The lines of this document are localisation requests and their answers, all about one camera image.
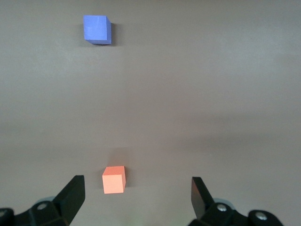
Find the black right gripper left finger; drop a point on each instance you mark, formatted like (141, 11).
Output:
(68, 202)

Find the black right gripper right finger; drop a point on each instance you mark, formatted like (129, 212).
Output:
(204, 207)

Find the orange foam block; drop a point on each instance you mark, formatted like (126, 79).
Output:
(113, 182)

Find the purple foam block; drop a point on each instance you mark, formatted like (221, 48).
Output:
(95, 28)

